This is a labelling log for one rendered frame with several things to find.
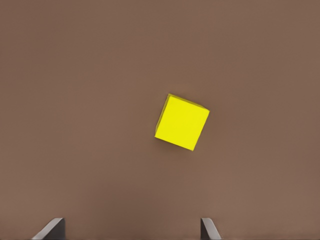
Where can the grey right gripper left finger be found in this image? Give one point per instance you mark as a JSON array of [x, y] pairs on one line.
[[53, 230]]

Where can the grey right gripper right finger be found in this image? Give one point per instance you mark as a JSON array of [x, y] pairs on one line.
[[208, 230]]

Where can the yellow cube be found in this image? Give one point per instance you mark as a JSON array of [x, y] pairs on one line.
[[182, 122]]

